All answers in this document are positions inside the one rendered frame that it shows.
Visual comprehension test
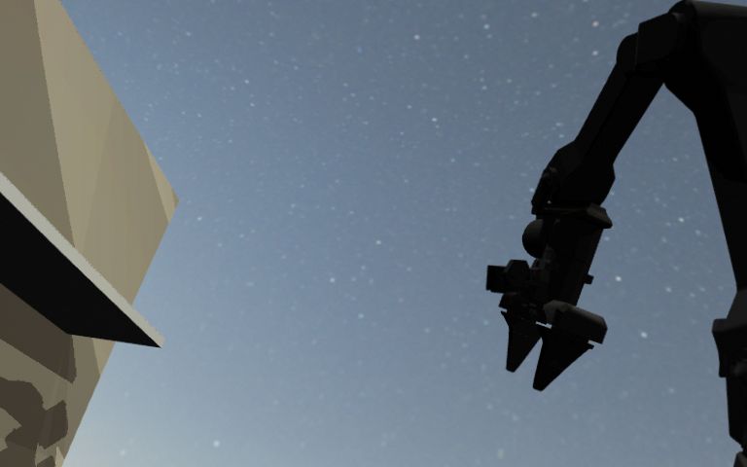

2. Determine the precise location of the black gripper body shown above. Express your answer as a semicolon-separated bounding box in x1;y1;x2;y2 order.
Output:
498;252;608;344

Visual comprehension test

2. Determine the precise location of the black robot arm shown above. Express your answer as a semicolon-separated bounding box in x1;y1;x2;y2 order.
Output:
485;0;747;467

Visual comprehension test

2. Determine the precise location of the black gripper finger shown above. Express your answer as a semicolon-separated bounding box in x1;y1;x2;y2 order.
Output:
533;324;594;392
501;310;541;372

